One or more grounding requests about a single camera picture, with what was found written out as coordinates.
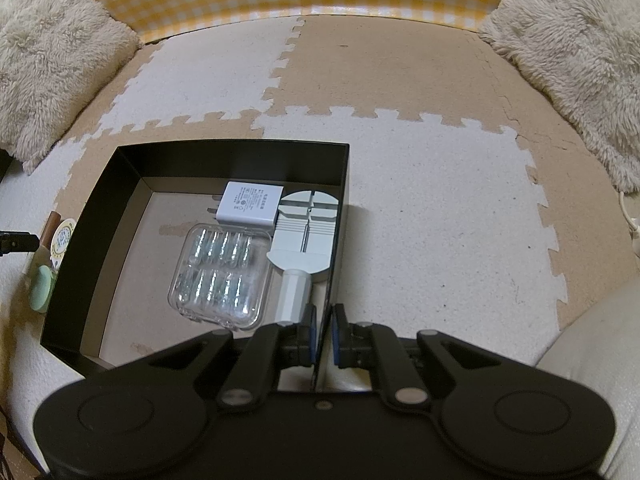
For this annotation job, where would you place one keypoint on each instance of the round white tape measure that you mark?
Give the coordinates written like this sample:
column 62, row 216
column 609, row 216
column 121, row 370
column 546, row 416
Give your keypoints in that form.
column 61, row 242

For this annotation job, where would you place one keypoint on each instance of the white wall charger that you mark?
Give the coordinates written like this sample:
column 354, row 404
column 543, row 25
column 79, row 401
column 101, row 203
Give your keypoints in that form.
column 247, row 205

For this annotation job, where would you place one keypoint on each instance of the clear plastic case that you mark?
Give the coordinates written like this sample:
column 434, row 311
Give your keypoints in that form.
column 220, row 275

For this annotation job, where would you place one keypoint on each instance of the black box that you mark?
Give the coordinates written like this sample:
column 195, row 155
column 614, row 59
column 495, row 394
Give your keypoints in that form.
column 240, row 160

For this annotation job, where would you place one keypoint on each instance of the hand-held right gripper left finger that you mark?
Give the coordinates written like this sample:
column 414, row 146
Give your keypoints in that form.
column 311, row 332

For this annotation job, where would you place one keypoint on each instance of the foam puzzle floor mat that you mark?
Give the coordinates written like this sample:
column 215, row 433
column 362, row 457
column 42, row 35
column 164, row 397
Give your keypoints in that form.
column 425, row 185

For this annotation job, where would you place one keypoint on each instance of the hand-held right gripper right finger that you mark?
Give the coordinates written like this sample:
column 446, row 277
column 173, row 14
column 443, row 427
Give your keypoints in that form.
column 334, row 334

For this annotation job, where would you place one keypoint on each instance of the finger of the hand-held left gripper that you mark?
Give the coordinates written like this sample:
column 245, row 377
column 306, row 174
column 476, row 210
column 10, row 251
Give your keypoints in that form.
column 17, row 243

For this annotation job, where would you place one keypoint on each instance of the white cushion lower right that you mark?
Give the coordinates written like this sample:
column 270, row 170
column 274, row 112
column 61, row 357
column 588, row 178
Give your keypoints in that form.
column 595, row 350

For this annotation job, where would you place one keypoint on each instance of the mint green round compact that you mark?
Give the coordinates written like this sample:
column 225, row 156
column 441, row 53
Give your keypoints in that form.
column 41, row 287

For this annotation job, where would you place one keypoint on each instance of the white watch link tool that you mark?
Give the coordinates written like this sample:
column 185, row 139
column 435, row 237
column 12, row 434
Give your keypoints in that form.
column 305, row 225

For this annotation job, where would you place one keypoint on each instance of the white fluffy pillow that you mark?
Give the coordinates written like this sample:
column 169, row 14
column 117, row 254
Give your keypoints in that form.
column 575, row 50
column 55, row 60

